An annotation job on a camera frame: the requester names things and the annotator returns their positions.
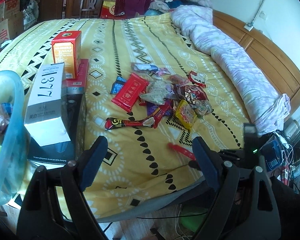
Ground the wooden chair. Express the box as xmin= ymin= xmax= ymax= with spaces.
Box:
xmin=80 ymin=0 xmax=103 ymax=19

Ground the silver white box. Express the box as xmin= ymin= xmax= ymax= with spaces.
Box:
xmin=24 ymin=62 xmax=72 ymax=147

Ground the black printed box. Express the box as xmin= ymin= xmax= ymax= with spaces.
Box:
xmin=27 ymin=89 xmax=88 ymax=166

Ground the red yellow gift box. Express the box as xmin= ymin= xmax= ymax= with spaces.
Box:
xmin=100 ymin=0 xmax=122 ymax=20

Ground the clear sesame snack packet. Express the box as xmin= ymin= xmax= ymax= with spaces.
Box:
xmin=139 ymin=80 xmax=175 ymax=105

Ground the small red white snack packet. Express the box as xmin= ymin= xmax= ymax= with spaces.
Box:
xmin=188 ymin=70 xmax=207 ymax=88

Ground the wooden headboard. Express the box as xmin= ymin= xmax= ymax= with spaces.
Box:
xmin=212 ymin=9 xmax=300 ymax=110

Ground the stack of cardboard boxes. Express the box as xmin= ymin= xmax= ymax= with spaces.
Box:
xmin=0 ymin=0 xmax=25 ymax=47

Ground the wooden door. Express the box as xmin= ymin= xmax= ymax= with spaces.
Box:
xmin=40 ymin=0 xmax=75 ymax=22

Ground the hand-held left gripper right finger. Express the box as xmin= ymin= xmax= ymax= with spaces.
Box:
xmin=191 ymin=136 xmax=284 ymax=240

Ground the red black coffee stick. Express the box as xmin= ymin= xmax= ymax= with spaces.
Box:
xmin=104 ymin=117 xmax=161 ymax=132

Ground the person's right forearm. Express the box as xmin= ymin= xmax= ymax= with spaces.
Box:
xmin=267 ymin=175 xmax=300 ymax=240

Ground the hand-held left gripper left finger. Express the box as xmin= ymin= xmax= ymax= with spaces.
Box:
xmin=16 ymin=135 xmax=109 ymax=240

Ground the heap of mixed snack wrappers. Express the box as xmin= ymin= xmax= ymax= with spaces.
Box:
xmin=130 ymin=62 xmax=188 ymax=100

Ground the red orange carton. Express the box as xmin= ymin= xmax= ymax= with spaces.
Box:
xmin=51 ymin=30 xmax=82 ymax=80

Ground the green plastic basin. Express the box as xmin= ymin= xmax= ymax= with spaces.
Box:
xmin=179 ymin=205 xmax=208 ymax=233

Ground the small green white snack packet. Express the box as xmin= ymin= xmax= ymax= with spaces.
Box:
xmin=195 ymin=104 xmax=213 ymax=117

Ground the grey mattress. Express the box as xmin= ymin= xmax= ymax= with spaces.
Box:
xmin=96 ymin=174 xmax=210 ymax=223

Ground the pink floral quilt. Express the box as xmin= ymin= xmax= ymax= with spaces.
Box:
xmin=170 ymin=5 xmax=291 ymax=136

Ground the purple snack packet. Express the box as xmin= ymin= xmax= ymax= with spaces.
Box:
xmin=146 ymin=101 xmax=175 ymax=117

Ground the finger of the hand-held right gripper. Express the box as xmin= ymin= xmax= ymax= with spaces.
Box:
xmin=187 ymin=159 xmax=201 ymax=171
xmin=219 ymin=148 xmax=245 ymax=161

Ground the flat red box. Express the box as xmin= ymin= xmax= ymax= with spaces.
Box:
xmin=64 ymin=59 xmax=89 ymax=92

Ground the red brown foil snack packet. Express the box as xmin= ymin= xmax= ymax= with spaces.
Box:
xmin=184 ymin=84 xmax=210 ymax=107

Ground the large red snack packet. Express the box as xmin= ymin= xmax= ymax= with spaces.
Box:
xmin=111 ymin=72 xmax=150 ymax=113

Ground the clear blue plastic container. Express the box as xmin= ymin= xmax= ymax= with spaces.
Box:
xmin=0 ymin=70 xmax=28 ymax=207

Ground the tangle of charging cables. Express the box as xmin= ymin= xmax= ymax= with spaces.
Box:
xmin=272 ymin=130 xmax=300 ymax=195

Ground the thin red snack stick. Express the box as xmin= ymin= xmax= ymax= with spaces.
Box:
xmin=167 ymin=142 xmax=197 ymax=162

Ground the yellow snack packet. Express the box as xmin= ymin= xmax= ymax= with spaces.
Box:
xmin=174 ymin=99 xmax=198 ymax=130

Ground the white wall cable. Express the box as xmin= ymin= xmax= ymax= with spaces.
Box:
xmin=250 ymin=0 xmax=273 ymax=25

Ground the blue black snack packet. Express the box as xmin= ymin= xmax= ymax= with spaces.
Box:
xmin=110 ymin=76 xmax=127 ymax=94

